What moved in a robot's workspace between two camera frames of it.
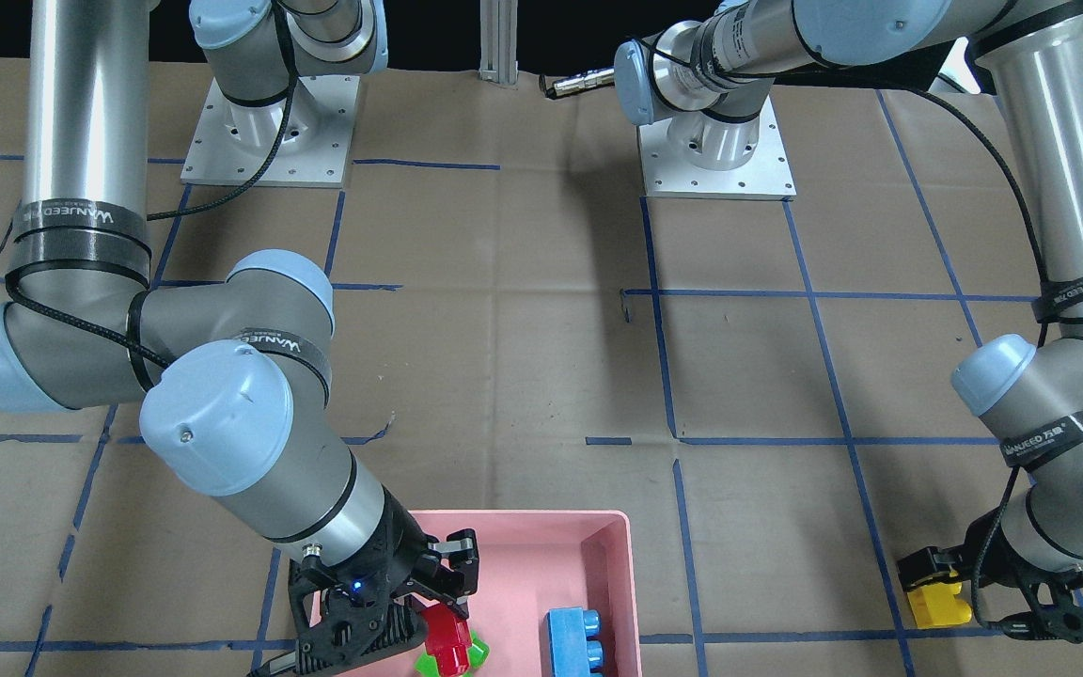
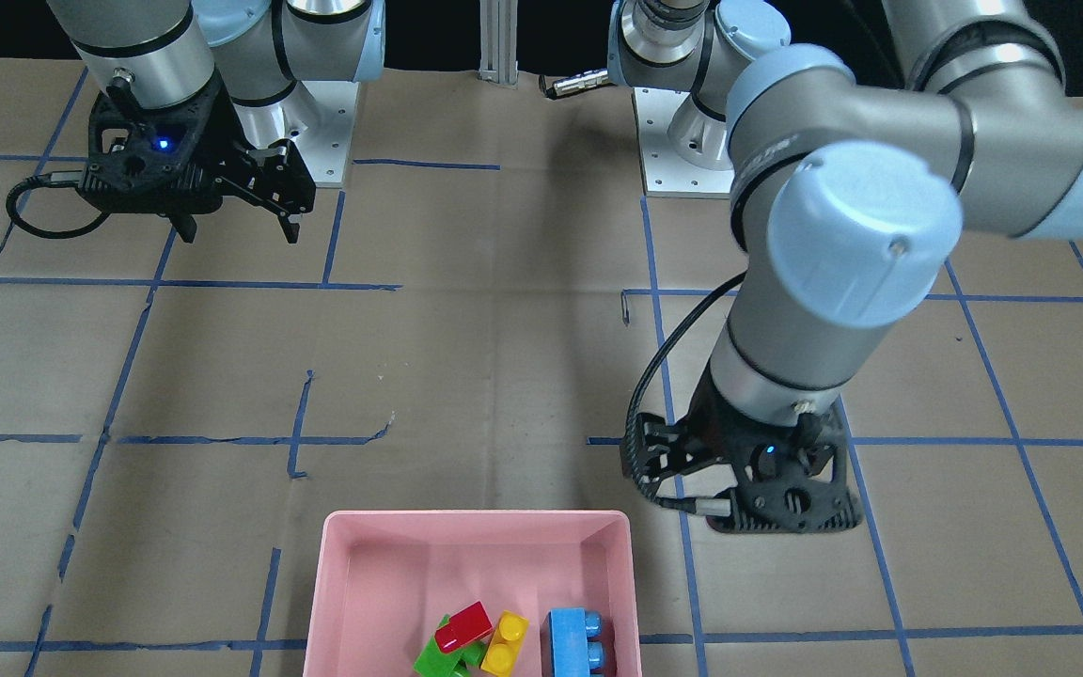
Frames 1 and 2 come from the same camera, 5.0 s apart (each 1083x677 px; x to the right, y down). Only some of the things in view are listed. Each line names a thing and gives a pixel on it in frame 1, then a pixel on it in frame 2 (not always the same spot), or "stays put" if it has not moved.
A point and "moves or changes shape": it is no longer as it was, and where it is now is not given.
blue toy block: (572, 652) stays put
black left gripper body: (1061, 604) → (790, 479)
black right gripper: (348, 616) → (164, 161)
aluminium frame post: (498, 40) stays put
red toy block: (447, 638) moves or changes shape
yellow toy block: (935, 606) → (506, 644)
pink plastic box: (531, 561) stays put
